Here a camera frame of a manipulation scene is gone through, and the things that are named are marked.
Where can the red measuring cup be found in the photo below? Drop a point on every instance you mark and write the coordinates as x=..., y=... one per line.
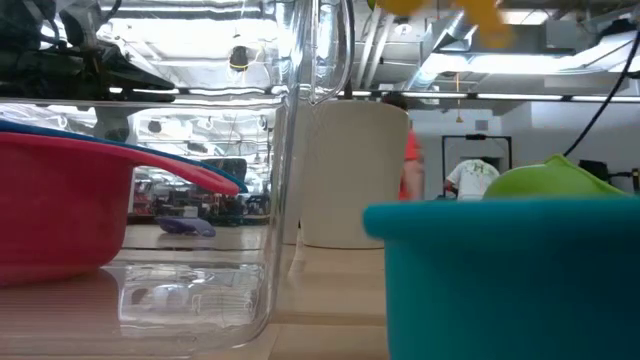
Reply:
x=60, y=210

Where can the black metal frame stand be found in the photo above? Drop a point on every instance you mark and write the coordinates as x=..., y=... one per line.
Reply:
x=475, y=137

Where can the teal measuring cup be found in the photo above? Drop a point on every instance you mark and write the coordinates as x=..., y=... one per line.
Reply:
x=500, y=280

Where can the white plant pot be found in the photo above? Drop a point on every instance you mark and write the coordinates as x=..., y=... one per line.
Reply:
x=350, y=175

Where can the green measuring cup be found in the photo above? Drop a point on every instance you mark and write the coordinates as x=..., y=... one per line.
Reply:
x=550, y=180

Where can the yellow measuring cup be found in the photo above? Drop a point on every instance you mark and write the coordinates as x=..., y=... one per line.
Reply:
x=490, y=25

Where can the black monitor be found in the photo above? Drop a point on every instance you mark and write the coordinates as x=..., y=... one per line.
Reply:
x=235, y=167

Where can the clear plastic basket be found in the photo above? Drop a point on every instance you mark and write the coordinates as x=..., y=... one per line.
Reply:
x=200, y=300

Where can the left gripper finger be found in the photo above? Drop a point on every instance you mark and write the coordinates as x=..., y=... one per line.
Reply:
x=130, y=75
x=140, y=96

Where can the silver ventilation duct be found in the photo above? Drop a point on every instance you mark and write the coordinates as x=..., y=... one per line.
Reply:
x=465, y=20

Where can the black equipment rack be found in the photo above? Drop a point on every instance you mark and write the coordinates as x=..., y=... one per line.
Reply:
x=592, y=172

